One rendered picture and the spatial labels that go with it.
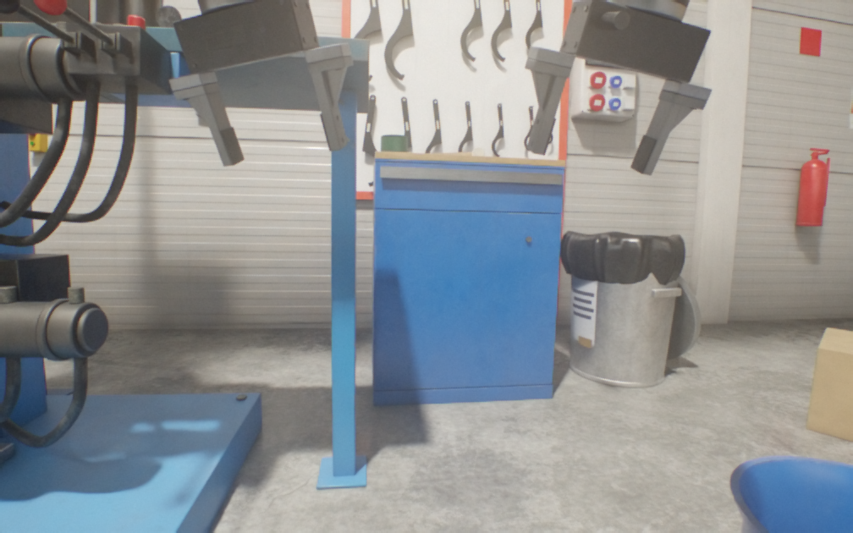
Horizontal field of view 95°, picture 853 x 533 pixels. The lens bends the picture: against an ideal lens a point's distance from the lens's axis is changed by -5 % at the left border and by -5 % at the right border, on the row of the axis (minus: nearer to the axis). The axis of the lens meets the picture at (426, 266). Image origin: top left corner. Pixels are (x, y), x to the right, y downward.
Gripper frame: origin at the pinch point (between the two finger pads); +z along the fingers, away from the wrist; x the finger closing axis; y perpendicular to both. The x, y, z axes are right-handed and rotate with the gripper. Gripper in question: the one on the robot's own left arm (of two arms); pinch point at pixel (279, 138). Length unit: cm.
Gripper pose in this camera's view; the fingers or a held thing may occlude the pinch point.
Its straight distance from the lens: 51.6
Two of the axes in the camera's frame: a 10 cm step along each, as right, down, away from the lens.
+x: -9.8, 0.7, 1.9
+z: 1.6, 8.7, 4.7
